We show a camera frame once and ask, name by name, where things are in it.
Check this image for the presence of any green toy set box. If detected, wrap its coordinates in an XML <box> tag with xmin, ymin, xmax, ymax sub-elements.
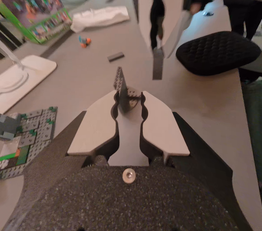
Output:
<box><xmin>0</xmin><ymin>0</ymin><xmax>73</xmax><ymax>44</ymax></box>

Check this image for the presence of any dark grey panel brick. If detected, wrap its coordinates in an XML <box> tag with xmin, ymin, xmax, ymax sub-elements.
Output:
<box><xmin>107</xmin><ymin>52</ymin><xmax>125</xmax><ymax>62</ymax></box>
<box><xmin>152</xmin><ymin>47</ymin><xmax>164</xmax><ymax>80</ymax></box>

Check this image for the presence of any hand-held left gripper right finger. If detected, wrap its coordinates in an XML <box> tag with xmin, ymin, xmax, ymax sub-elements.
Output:
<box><xmin>140</xmin><ymin>91</ymin><xmax>191</xmax><ymax>158</ymax></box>

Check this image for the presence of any grey desk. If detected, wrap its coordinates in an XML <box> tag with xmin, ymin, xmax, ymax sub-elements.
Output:
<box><xmin>0</xmin><ymin>0</ymin><xmax>261</xmax><ymax>231</ymax></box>

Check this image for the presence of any grey brick baseplate build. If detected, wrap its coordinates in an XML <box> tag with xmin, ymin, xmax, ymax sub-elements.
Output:
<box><xmin>0</xmin><ymin>106</ymin><xmax>58</xmax><ymax>180</ymax></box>

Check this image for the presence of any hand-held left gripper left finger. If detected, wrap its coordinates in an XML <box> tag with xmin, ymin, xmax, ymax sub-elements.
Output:
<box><xmin>67</xmin><ymin>90</ymin><xmax>120</xmax><ymax>156</ymax></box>

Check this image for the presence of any grey brick wall assembly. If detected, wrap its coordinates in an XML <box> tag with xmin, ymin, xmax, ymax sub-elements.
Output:
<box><xmin>113</xmin><ymin>67</ymin><xmax>142</xmax><ymax>115</ymax></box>

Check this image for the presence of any white paper bag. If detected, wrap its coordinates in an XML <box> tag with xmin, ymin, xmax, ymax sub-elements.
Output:
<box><xmin>71</xmin><ymin>6</ymin><xmax>130</xmax><ymax>33</ymax></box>

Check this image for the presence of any white book stand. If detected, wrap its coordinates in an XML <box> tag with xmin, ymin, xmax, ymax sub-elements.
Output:
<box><xmin>0</xmin><ymin>40</ymin><xmax>57</xmax><ymax>114</ymax></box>

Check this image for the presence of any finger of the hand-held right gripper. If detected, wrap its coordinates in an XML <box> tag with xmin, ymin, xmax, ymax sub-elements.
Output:
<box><xmin>158</xmin><ymin>0</ymin><xmax>193</xmax><ymax>59</ymax></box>
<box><xmin>137</xmin><ymin>0</ymin><xmax>159</xmax><ymax>51</ymax></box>

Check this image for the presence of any orange toy minifigure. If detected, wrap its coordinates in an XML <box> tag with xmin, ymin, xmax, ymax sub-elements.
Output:
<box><xmin>79</xmin><ymin>36</ymin><xmax>91</xmax><ymax>48</ymax></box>

